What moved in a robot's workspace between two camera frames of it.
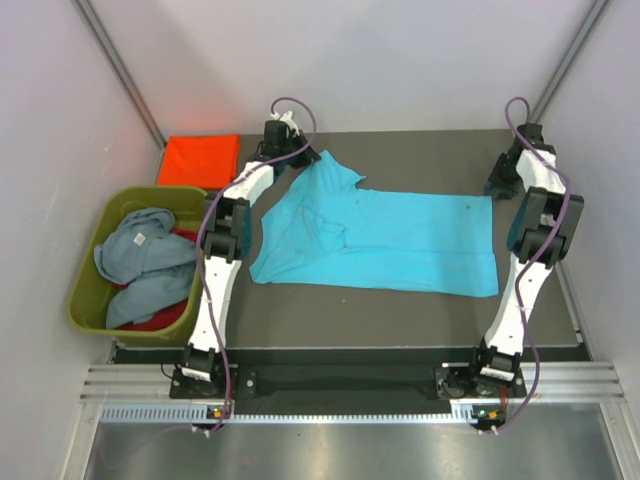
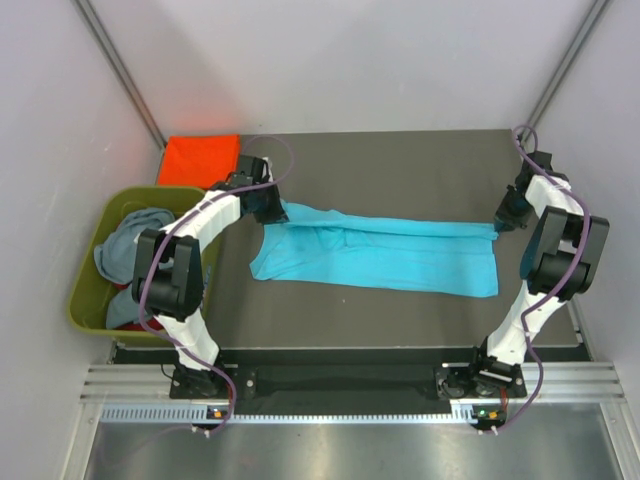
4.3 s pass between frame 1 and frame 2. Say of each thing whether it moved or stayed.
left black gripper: moved
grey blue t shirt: stayed
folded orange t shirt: stayed
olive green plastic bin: stayed
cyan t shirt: moved
